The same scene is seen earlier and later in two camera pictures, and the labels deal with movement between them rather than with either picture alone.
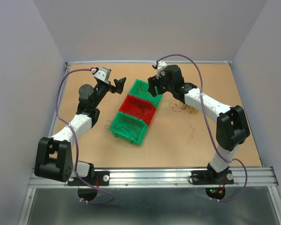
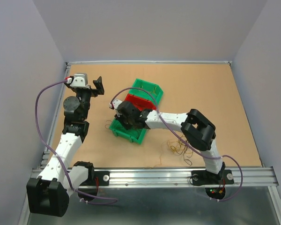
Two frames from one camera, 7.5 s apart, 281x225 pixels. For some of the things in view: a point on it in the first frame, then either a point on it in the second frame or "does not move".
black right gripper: [152, 82] to [119, 117]
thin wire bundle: [180, 106] to [180, 146]
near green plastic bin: [124, 125] does not move
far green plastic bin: [140, 89] does not move
